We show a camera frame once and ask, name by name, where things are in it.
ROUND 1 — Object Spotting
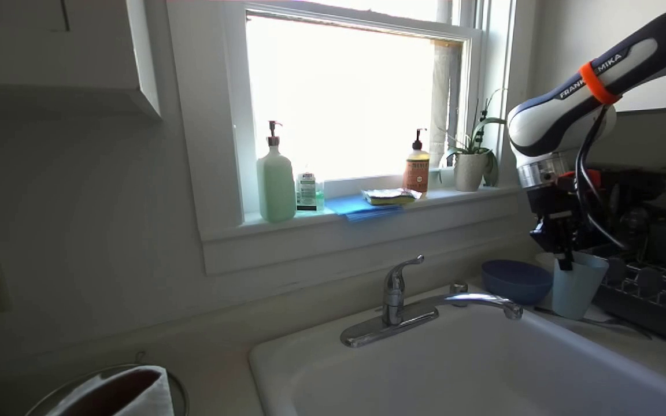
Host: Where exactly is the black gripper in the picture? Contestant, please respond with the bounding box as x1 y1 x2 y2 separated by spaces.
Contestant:
526 180 605 273

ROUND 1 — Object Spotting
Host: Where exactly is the blue bowl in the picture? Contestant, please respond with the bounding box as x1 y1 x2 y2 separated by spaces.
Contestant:
478 258 554 307

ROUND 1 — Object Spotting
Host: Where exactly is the tall light blue cup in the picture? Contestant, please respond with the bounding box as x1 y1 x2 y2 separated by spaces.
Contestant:
549 249 610 321

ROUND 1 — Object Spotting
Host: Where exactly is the white kitchen sink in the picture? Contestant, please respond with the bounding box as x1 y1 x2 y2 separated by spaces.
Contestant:
246 286 666 416

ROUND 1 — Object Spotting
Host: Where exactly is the green houseplant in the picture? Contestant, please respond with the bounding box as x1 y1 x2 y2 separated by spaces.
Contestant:
444 94 514 186

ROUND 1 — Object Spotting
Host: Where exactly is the white plant pot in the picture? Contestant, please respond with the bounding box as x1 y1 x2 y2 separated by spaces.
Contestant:
453 149 490 193

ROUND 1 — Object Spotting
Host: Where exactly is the black dish rack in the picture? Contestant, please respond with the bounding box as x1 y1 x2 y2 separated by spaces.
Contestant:
593 228 666 353

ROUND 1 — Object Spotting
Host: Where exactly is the amber soap dispenser bottle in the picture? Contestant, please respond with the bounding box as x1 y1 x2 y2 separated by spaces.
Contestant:
403 127 431 193

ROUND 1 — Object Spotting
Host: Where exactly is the chrome faucet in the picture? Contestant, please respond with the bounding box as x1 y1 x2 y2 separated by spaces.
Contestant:
338 252 525 349

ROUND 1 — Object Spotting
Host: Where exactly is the pale yellow sponge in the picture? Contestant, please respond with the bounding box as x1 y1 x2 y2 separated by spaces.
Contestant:
361 186 423 207

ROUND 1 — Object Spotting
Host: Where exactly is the blue cloth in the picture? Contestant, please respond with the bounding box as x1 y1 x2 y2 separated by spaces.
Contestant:
324 192 404 224

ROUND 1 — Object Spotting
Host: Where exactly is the white cabinet beside window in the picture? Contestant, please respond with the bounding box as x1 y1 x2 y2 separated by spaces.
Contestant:
526 0 666 118

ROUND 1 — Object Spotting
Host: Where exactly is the small green jar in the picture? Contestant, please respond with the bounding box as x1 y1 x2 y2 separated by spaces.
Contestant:
294 170 320 212

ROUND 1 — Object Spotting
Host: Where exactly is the green soap dispenser bottle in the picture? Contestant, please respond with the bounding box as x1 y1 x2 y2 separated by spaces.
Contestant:
255 118 298 227

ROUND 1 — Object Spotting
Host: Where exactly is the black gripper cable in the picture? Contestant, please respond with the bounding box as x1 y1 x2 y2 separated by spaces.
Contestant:
570 105 628 252

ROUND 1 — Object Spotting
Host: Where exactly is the orange forearm strap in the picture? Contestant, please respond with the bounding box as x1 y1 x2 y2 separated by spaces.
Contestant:
575 60 621 108

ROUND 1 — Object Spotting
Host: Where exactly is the white window frame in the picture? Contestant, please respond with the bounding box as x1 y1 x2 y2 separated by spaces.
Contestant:
167 0 519 274

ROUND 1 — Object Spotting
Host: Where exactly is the white wall cabinet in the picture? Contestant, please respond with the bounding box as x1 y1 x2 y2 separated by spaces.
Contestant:
0 0 163 121

